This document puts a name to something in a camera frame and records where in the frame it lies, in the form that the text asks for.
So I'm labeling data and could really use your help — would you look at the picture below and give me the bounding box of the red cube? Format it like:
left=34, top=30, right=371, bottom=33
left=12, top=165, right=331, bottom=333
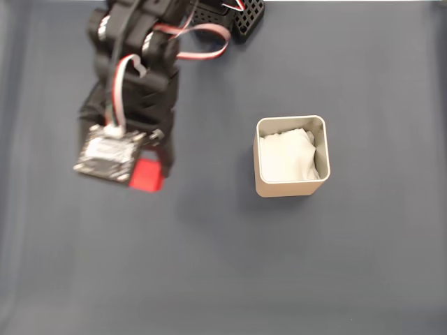
left=128, top=158, right=166, bottom=193

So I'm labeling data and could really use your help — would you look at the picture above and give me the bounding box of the beige square box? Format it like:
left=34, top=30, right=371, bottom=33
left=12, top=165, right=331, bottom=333
left=254, top=114, right=332, bottom=199

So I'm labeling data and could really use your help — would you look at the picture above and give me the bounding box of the white tissue padding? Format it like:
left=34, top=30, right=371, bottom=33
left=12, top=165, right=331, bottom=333
left=260, top=128, right=321, bottom=183

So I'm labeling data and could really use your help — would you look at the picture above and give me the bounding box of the bare camera circuit board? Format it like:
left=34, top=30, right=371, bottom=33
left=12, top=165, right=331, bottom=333
left=72, top=124, right=147, bottom=186

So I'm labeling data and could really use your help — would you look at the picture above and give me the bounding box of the red white black servo cable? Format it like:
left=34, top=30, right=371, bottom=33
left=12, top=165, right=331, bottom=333
left=153, top=24, right=232, bottom=63

